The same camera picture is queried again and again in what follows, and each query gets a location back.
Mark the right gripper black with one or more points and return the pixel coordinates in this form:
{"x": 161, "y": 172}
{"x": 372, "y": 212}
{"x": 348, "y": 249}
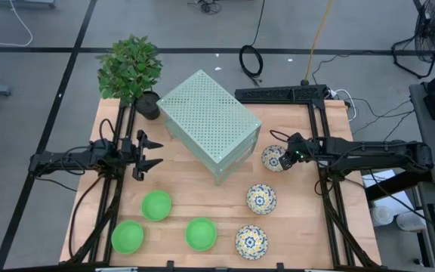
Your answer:
{"x": 298, "y": 147}

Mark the grey cart base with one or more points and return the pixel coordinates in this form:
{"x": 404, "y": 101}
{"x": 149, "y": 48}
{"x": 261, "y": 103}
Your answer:
{"x": 21, "y": 4}

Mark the silver aluminium bar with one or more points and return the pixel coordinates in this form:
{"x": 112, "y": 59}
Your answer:
{"x": 115, "y": 269}

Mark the green plastic bowl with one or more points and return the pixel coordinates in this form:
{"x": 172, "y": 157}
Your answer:
{"x": 127, "y": 237}
{"x": 156, "y": 205}
{"x": 201, "y": 234}

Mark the black floor fan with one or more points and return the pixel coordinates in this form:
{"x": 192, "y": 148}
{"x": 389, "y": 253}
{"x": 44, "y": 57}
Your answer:
{"x": 434, "y": 32}

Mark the pale green perforated shelf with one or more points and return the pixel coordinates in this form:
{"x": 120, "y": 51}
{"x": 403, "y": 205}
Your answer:
{"x": 206, "y": 113}

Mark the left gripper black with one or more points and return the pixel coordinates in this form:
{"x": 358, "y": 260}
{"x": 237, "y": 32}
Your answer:
{"x": 137, "y": 155}

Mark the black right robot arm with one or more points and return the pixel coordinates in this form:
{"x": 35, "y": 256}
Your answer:
{"x": 372, "y": 153}

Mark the white round container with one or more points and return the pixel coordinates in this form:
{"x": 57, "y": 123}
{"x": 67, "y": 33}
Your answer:
{"x": 410, "y": 221}
{"x": 381, "y": 215}

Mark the black aluminium table frame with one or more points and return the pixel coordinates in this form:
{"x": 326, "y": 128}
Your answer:
{"x": 278, "y": 94}

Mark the yellow blue patterned bowl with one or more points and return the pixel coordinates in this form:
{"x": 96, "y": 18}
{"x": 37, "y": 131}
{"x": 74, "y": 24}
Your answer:
{"x": 261, "y": 199}
{"x": 271, "y": 158}
{"x": 251, "y": 242}

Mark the green potted plant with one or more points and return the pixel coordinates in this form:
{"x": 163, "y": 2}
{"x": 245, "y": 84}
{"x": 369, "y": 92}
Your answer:
{"x": 130, "y": 68}

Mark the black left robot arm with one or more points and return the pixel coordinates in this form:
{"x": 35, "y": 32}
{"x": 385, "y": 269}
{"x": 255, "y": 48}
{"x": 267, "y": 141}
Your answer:
{"x": 51, "y": 160}

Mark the white paper sheet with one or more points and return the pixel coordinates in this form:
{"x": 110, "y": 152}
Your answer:
{"x": 391, "y": 198}

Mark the black support beam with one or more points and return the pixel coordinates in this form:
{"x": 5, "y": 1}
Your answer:
{"x": 395, "y": 185}

